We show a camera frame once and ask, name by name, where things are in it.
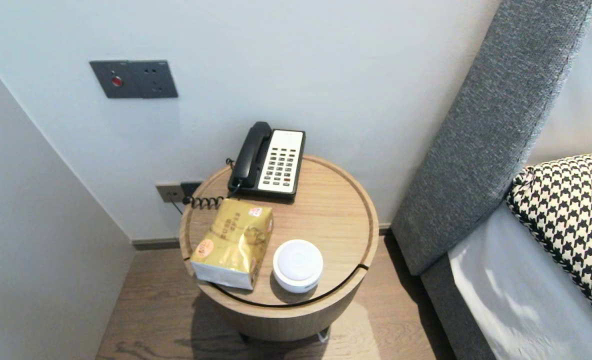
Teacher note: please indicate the round wooden side table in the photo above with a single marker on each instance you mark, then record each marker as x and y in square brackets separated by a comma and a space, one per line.
[326, 220]

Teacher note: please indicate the dark grey wall socket plate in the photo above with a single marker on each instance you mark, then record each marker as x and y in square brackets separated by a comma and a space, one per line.
[157, 80]

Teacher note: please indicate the small black wall outlet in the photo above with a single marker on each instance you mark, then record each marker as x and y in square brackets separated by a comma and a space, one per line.
[190, 188]

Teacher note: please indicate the black white houndstooth pillow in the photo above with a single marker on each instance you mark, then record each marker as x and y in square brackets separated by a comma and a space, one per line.
[571, 215]

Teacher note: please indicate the gold tissue pack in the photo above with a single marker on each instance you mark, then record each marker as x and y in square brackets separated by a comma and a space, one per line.
[236, 235]

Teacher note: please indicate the white bed sheet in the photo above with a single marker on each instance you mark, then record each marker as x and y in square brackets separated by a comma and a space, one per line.
[516, 300]

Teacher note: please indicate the white round lidded container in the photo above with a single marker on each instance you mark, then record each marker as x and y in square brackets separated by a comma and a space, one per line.
[297, 262]

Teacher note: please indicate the dark grey red-button wall switch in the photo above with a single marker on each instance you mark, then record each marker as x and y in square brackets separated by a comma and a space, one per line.
[116, 80]

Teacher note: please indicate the curved-front wooden drawer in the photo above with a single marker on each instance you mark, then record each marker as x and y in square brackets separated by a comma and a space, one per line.
[286, 325]

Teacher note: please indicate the grey fabric headboard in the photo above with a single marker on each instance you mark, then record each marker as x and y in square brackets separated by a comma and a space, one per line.
[476, 150]

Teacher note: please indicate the small grey wall outlet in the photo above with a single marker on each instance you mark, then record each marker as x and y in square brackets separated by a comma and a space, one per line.
[168, 192]

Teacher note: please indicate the grey fabric bed frame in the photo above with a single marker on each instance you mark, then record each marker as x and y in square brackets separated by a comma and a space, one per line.
[451, 310]

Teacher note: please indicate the white table foot pad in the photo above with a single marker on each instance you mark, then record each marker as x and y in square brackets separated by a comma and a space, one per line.
[323, 337]

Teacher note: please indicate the black telephone base white keypad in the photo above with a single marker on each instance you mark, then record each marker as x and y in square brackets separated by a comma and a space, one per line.
[281, 165]

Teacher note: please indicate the black telephone handset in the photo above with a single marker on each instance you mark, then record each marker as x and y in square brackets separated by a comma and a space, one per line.
[251, 150]

